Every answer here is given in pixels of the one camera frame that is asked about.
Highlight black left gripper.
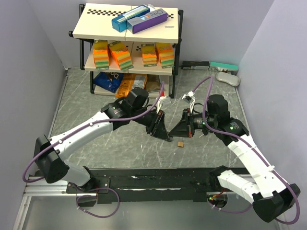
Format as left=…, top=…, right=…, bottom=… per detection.
left=131, top=108, right=170, bottom=141

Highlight sponge pack far right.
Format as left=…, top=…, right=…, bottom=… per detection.
left=155, top=43, right=174, bottom=69

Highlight brass padlock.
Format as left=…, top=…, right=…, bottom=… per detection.
left=177, top=138, right=184, bottom=148

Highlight black flat box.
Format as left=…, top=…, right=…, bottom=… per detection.
left=181, top=61, right=210, bottom=70

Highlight purple box on shelf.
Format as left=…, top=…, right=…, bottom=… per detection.
left=127, top=8, right=168, bottom=34

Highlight sponge pack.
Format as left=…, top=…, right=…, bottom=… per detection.
left=108, top=41, right=134, bottom=70
left=93, top=40, right=110, bottom=69
left=141, top=43, right=157, bottom=67
left=155, top=43, right=174, bottom=69

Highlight black-headed keys on table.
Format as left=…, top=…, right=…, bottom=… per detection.
left=199, top=132, right=209, bottom=138

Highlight blue box on shelf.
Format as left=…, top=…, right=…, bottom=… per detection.
left=111, top=4, right=150, bottom=32

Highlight sponge pack far left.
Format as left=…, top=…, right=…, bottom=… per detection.
left=93, top=40, right=110, bottom=69

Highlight orange snack bag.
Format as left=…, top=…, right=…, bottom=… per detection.
left=115, top=73, right=148, bottom=98

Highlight three-tier shelf rack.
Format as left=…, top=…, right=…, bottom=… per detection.
left=68, top=2, right=184, bottom=99

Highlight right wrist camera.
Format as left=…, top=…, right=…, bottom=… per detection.
left=181, top=91, right=195, bottom=113

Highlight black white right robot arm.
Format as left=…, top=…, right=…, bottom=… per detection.
left=170, top=91, right=300, bottom=224

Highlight teal white box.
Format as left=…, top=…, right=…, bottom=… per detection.
left=209, top=61, right=238, bottom=75

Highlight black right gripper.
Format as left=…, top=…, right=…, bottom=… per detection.
left=168, top=108, right=217, bottom=138

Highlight brown snack bag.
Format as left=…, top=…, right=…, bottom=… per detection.
left=145, top=75, right=161, bottom=92

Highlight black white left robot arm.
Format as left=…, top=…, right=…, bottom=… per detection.
left=34, top=88, right=171, bottom=193

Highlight blue chips bag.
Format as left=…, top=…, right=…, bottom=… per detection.
left=94, top=72, right=124, bottom=93

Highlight aluminium rail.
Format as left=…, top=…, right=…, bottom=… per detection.
left=13, top=174, right=80, bottom=230

